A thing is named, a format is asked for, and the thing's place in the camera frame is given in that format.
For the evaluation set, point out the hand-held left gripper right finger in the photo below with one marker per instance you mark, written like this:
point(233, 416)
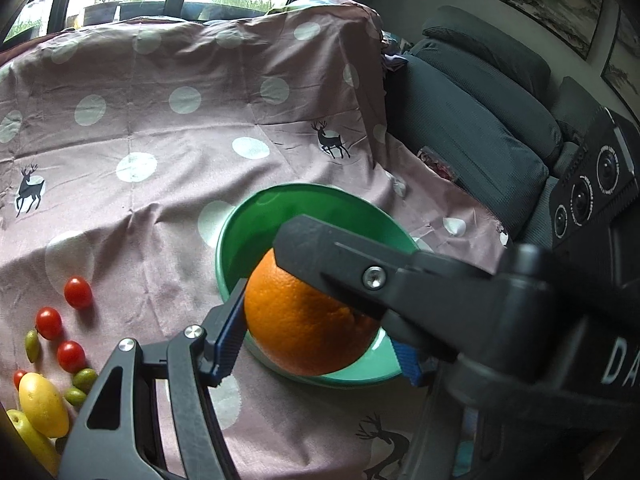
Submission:
point(407, 362)

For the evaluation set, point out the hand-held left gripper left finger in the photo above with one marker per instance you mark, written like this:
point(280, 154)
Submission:
point(225, 345)

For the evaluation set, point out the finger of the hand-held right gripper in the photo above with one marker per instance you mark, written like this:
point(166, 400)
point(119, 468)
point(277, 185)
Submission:
point(350, 255)

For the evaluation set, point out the green bowl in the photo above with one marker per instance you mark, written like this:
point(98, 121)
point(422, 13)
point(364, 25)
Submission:
point(310, 210)

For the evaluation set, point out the orange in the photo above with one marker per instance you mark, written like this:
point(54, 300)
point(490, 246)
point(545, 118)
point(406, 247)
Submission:
point(295, 330)

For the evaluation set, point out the yellow lemon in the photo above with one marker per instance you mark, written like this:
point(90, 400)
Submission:
point(42, 404)

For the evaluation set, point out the small patterned cloth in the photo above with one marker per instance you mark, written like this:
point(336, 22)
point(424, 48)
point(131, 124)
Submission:
point(440, 162)

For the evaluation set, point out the green olive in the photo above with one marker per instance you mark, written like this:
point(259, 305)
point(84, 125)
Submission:
point(32, 346)
point(76, 396)
point(85, 378)

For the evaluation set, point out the red cherry tomato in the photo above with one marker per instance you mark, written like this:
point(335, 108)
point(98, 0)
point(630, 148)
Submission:
point(78, 292)
point(70, 356)
point(19, 377)
point(48, 323)

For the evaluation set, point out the grey sofa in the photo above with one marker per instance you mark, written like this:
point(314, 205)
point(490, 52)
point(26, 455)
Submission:
point(450, 110)

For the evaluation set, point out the pink dotted deer cloth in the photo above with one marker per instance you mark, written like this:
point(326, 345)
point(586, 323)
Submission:
point(200, 135)

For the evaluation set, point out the purple cloth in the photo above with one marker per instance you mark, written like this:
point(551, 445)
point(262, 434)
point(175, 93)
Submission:
point(395, 55)

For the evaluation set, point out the dark planter box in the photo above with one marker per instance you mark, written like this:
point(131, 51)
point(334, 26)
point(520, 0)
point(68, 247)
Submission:
point(125, 12)

